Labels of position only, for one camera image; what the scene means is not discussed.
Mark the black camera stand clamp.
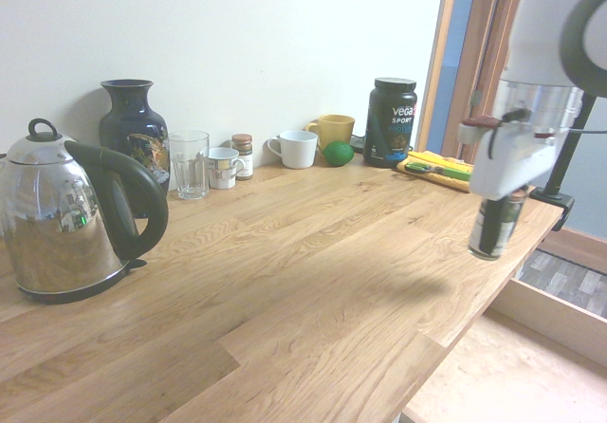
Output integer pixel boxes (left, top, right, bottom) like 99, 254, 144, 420
529, 94, 595, 232

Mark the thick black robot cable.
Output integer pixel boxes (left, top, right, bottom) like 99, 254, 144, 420
561, 0, 607, 98

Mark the plain white mug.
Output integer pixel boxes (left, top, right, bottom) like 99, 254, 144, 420
266, 130, 319, 170

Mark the white patterned mug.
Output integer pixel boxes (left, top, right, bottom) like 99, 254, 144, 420
206, 147, 248, 191

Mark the wooden door frame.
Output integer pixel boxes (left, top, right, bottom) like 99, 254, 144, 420
415, 0, 538, 164

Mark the black protein powder tub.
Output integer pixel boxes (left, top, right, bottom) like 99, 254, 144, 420
362, 77, 418, 169

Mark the green lime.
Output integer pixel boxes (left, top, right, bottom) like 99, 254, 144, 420
321, 140, 356, 167

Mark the open light wooden drawer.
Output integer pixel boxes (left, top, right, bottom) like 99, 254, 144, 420
401, 275, 607, 423

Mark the yellow mug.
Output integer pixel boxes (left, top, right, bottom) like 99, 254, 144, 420
303, 114, 357, 152

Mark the yellow cloth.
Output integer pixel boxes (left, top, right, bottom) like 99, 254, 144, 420
395, 150, 476, 193

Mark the green-handled kitchen tool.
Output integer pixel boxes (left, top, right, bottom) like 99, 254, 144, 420
404, 160, 472, 182

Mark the dark blue floral vase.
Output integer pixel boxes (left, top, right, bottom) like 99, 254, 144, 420
98, 79, 171, 219

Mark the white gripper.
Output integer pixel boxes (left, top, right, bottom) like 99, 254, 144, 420
469, 121, 583, 258

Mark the glass seasoning jar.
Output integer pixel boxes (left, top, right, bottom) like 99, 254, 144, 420
468, 188, 529, 262

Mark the brown-lid spice jar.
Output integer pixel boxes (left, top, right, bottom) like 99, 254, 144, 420
230, 133, 254, 181

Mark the stainless steel electric kettle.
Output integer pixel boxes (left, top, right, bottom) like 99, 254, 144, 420
0, 118, 170, 305

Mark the clear drinking glass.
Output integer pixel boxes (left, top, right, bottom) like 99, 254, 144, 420
168, 130, 211, 201

